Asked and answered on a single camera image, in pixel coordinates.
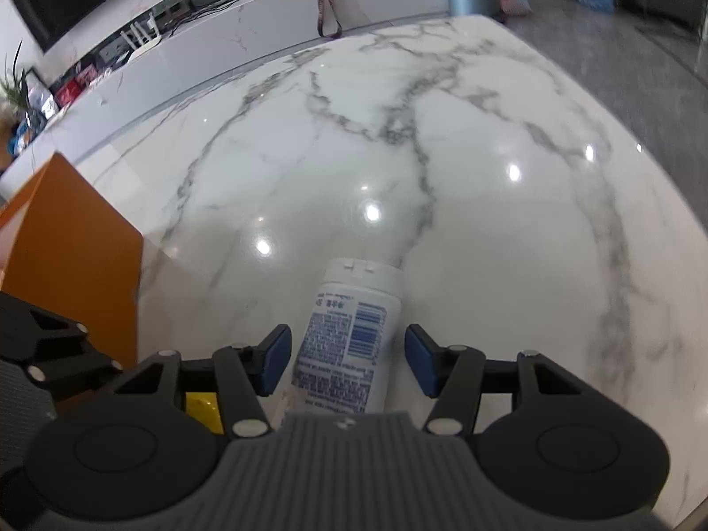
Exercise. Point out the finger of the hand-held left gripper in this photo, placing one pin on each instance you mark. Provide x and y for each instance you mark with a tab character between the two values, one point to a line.
77	362

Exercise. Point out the blue packet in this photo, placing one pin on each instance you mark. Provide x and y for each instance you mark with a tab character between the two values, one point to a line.
19	138

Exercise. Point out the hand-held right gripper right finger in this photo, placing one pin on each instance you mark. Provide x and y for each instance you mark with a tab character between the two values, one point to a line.
423	362

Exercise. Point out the red box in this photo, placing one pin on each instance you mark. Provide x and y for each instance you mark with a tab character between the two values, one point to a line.
69	91

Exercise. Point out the white marble tv cabinet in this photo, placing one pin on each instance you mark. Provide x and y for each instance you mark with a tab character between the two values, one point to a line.
249	27

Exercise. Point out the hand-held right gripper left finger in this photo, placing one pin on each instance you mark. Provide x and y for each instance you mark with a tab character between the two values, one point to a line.
275	362

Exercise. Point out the white router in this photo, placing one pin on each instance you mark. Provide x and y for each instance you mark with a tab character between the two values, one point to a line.
141	33

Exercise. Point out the yellow item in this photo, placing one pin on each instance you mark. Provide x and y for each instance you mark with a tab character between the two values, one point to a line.
202	409

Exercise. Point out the white plastic bottle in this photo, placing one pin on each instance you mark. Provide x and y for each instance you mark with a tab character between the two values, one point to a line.
343	343

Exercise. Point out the black picture frame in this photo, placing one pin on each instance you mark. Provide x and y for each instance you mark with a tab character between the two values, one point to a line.
41	97

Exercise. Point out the green potted plant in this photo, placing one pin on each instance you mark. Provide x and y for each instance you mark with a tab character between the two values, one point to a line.
16	88

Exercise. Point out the orange box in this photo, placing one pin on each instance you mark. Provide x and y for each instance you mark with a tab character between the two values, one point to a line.
72	243

